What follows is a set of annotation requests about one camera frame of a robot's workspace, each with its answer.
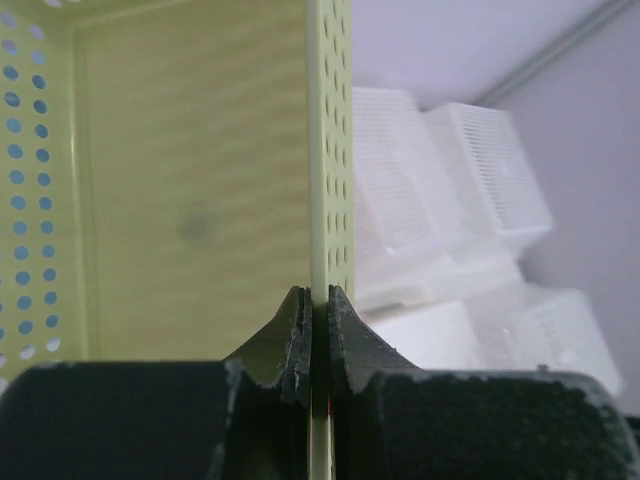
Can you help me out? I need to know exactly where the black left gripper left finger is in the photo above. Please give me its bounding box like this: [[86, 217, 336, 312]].
[[1, 287, 312, 479]]

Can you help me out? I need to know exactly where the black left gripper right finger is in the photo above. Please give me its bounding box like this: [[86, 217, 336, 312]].
[[327, 287, 639, 479]]

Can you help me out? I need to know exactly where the white perforated basket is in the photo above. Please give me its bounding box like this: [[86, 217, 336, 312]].
[[464, 282, 624, 396], [352, 87, 500, 310], [423, 103, 554, 258]]

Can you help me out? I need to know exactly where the yellow-green basket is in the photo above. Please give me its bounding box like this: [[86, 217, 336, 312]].
[[1, 1, 355, 479]]

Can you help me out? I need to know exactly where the small white basket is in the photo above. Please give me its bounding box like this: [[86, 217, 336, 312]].
[[364, 301, 486, 370]]

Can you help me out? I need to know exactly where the right aluminium frame post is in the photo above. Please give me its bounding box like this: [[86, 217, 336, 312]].
[[472, 0, 639, 107]]

